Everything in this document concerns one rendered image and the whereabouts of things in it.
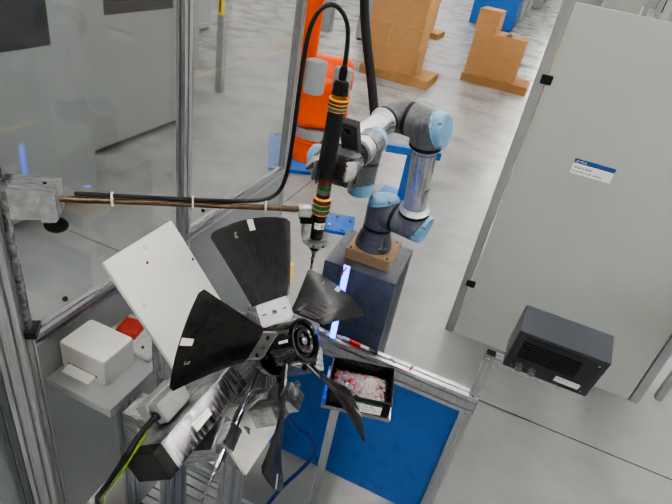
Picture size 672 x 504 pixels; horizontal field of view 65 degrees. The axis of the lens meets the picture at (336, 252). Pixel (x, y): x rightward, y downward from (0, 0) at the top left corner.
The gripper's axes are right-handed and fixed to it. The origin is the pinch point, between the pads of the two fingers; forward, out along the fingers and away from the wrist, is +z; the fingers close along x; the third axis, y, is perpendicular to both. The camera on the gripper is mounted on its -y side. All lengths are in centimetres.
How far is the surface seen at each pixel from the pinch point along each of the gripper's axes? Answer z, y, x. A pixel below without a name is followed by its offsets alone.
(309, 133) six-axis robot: -351, 131, 154
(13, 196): 38, 10, 52
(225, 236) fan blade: 0.6, 27.1, 25.0
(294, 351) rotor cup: 12.1, 44.2, -3.8
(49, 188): 33, 8, 48
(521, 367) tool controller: -34, 58, -61
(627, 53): -182, -18, -67
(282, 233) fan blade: -10.3, 27.1, 13.7
